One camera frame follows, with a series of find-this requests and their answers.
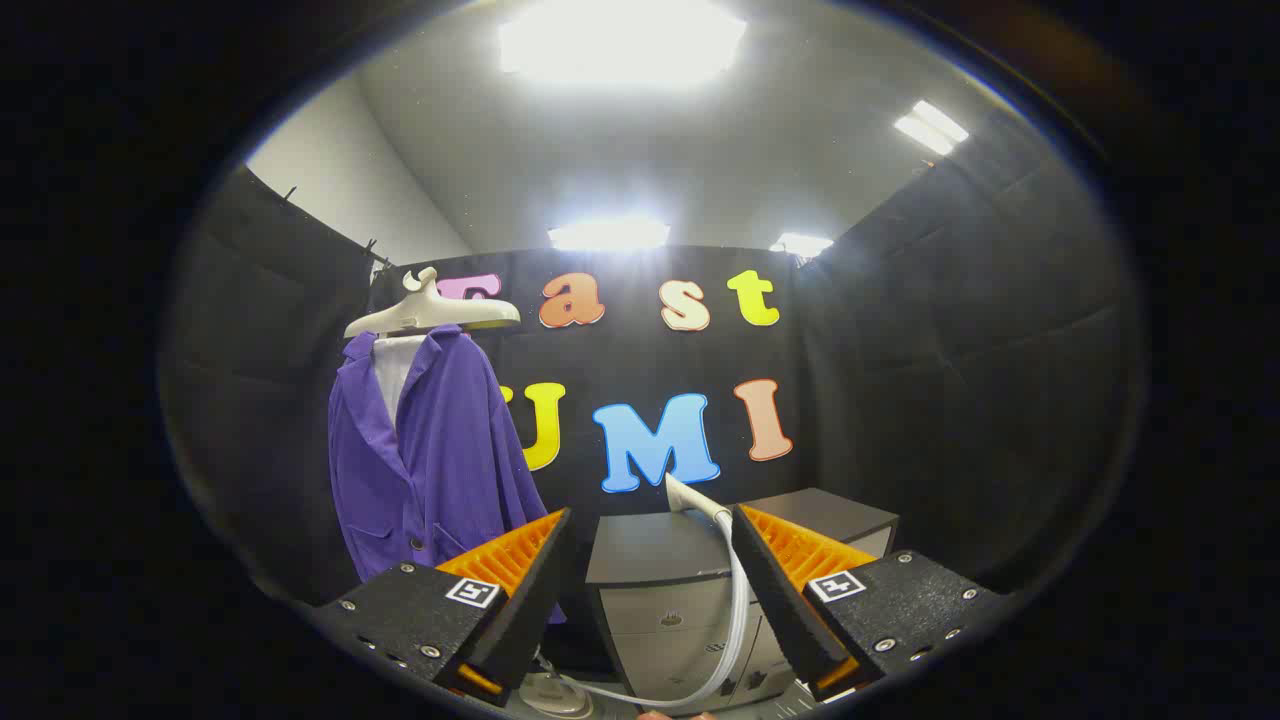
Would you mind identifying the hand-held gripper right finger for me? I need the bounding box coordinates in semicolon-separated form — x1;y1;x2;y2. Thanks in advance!
730;503;1006;701

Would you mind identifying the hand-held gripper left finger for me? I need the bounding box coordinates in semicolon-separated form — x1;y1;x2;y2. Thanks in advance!
310;507;576;709

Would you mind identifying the purple corduroy jacket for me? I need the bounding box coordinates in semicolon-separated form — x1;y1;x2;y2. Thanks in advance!
328;325;567;627

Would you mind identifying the white round steamer base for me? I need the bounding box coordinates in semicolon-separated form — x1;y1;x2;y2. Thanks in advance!
520;673;597;719

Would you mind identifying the white clothes hanger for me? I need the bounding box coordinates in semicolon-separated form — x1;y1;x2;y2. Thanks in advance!
344;267;522;339

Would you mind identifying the grey cabinet with dark top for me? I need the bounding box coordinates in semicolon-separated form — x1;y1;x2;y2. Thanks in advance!
585;488;899;717

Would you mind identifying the twin strip ceiling light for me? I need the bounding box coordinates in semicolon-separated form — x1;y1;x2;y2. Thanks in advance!
893;99;970;157

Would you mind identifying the large ceiling light panel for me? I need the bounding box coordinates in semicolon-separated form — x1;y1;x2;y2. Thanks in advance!
498;0;749;93

